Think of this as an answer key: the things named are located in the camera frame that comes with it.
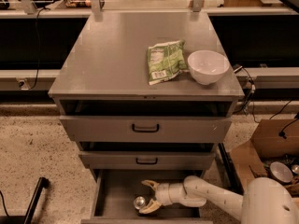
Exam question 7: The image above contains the cardboard box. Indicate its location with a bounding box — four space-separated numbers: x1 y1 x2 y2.
230 119 299 202

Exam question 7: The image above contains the metal bowl in box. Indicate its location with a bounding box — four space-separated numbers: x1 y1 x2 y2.
270 161 293 184

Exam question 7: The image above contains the white bowl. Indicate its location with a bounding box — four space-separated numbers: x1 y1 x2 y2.
187 50 230 85

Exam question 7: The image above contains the grey drawer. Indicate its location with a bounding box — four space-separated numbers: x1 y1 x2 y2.
61 99 232 143
80 170 213 224
79 142 215 170

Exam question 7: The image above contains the top grey drawer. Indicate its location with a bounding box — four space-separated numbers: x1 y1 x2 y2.
61 99 232 143

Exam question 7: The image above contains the middle grey drawer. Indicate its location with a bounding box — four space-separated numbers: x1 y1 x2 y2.
79 142 215 170

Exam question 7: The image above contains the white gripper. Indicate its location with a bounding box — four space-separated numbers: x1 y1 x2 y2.
139 180 186 214

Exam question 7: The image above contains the black stand leg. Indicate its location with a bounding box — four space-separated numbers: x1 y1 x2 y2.
0 177 50 224

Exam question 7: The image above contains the grey metal drawer cabinet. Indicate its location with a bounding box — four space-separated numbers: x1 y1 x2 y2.
48 10 246 224

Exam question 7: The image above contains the black power cable left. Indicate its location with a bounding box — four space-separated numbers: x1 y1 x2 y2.
29 7 50 91

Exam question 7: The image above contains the black bar beside cabinet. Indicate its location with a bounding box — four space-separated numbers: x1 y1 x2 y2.
218 143 243 194

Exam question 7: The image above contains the black cable bundle right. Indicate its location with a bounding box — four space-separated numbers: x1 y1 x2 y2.
232 63 257 115

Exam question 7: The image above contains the bottom grey drawer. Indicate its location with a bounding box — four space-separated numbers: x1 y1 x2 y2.
80 170 213 224

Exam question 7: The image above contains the green chip bag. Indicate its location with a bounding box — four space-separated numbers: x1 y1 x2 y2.
147 40 189 85

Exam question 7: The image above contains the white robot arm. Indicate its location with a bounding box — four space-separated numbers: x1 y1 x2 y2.
139 175 299 224

